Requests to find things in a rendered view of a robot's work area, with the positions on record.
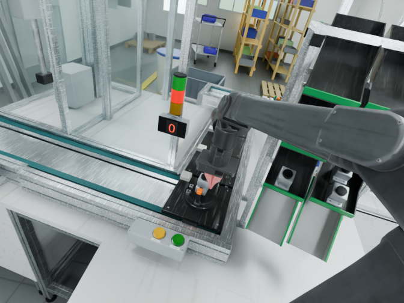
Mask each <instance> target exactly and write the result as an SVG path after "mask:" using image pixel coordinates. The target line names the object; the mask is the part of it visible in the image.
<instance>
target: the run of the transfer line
mask: <svg viewBox="0 0 404 303"><path fill-rule="evenodd" d="M232 91H235V92H240V93H242V94H246V95H250V96H254V97H257V98H260V99H261V98H262V97H260V96H256V95H253V94H249V93H245V92H242V91H238V90H234V89H231V88H227V87H222V86H219V85H215V84H211V83H207V85H206V86H205V87H204V88H203V89H202V90H201V91H200V92H199V93H198V97H197V105H201V106H205V107H208V108H212V109H215V107H216V106H217V104H218V103H219V102H220V101H221V99H222V97H223V96H224V95H229V94H230V93H231V92H232Z"/></svg>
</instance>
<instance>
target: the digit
mask: <svg viewBox="0 0 404 303"><path fill-rule="evenodd" d="M177 126H178V123H177V122H175V121H171V120H167V125H166V133H170V134H173V135H177Z"/></svg>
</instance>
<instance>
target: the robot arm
mask: <svg viewBox="0 0 404 303"><path fill-rule="evenodd" d="M211 121H212V128H213V131H214V134H213V138H212V143H211V146H210V150H207V149H203V150H202V152H201V153H200V155H199V157H198V159H197V163H196V165H197V167H196V169H197V170H198V171H202V172H204V175H205V176H206V179H207V181H208V184H209V189H212V188H213V186H214V185H215V184H216V183H218V182H219V181H220V180H221V179H222V177H223V174H224V173H226V174H229V175H231V177H234V174H235V172H236V168H237V165H238V162H239V161H238V160H237V159H235V158H231V154H232V152H233V149H234V145H235V143H236V139H237V136H238V133H239V129H242V130H244V131H247V132H249V130H250V129H251V128H253V129H256V130H258V131H261V132H263V133H265V134H267V135H269V136H272V137H274V138H275V139H278V140H281V141H283V142H286V143H288V144H290V145H292V146H294V147H297V148H299V149H301V150H303V151H306V152H308V153H311V154H313V155H315V156H317V157H319V158H322V159H323V160H325V161H328V162H330V163H332V164H334V165H336V166H339V167H341V168H344V169H346V170H348V171H351V172H353V173H356V174H359V176H360V177H361V178H362V179H363V180H364V182H365V183H366V185H367V186H368V187H369V188H370V189H371V191H372V192H373V193H374V194H375V195H376V197H377V198H378V200H379V201H380V202H381V203H382V204H383V206H384V207H385V208H386V209H387V210H388V212H389V213H390V215H391V216H392V217H393V218H394V219H395V220H396V222H397V223H398V224H399V226H397V227H396V228H394V229H392V230H391V231H389V232H388V233H387V234H386V235H385V236H384V237H382V239H381V241H380V243H379V244H378V245H377V246H375V247H374V248H373V249H372V250H371V251H369V252H368V253H367V254H365V255H364V256H362V257H361V258H360V259H358V260H357V261H355V262H354V263H353V264H351V265H349V266H348V267H346V268H345V269H343V270H342V271H340V272H338V273H337V274H335V275H333V276H332V277H330V278H329V279H327V280H325V281H324V282H322V283H320V284H318V285H317V286H316V287H314V288H312V289H310V290H309V291H307V292H305V293H304V294H302V295H301V296H299V297H297V298H296V299H294V300H292V301H290V302H289V303H404V107H398V108H393V109H389V110H386V111H385V110H379V109H369V108H359V107H353V106H343V105H335V107H334V108H326V107H321V106H313V105H304V104H299V103H290V102H282V101H277V100H268V99H260V98H257V97H254V96H250V95H246V94H242V93H240V92H235V91H232V92H231V93H230V94H229V95H224V96H223V97H222V99H221V101H220V103H219V105H218V107H217V108H215V109H214V110H213V111H212V113H211Z"/></svg>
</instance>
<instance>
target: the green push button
mask: <svg viewBox="0 0 404 303"><path fill-rule="evenodd" d="M183 241H184V237H183V236H182V235H181V234H175V235H174V236H173V239H172V242H173V244H175V245H181V244H182V243H183Z"/></svg>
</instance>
